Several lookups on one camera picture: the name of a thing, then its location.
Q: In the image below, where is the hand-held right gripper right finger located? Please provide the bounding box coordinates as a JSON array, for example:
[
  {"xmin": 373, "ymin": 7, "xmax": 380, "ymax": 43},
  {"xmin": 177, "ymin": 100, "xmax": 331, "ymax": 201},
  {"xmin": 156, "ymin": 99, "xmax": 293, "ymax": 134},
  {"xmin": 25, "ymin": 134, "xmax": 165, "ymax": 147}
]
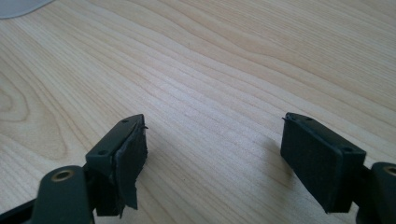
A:
[{"xmin": 279, "ymin": 112, "xmax": 367, "ymax": 215}]

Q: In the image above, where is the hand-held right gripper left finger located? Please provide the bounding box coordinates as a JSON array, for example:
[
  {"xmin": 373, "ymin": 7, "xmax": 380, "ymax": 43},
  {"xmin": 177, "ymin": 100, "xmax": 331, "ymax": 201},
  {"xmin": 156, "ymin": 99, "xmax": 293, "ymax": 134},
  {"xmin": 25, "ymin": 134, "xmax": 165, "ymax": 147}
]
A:
[{"xmin": 85, "ymin": 113, "xmax": 149, "ymax": 218}]

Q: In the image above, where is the pale grey sheet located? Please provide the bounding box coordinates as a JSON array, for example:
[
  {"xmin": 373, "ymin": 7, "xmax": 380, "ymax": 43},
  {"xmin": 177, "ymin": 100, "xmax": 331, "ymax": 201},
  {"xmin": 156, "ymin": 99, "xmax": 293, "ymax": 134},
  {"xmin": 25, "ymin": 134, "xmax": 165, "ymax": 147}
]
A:
[{"xmin": 0, "ymin": 0, "xmax": 54, "ymax": 21}]

